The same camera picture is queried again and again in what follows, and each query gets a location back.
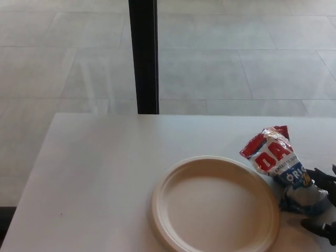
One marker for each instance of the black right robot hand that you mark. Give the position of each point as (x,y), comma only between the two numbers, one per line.
(321,178)

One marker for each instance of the red white sunflower seed bag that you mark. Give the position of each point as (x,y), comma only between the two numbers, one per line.
(273,157)

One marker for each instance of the beige round paper plate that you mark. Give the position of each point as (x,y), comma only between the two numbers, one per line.
(215,204)

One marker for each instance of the black window frame post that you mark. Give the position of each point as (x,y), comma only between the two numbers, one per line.
(145,57)

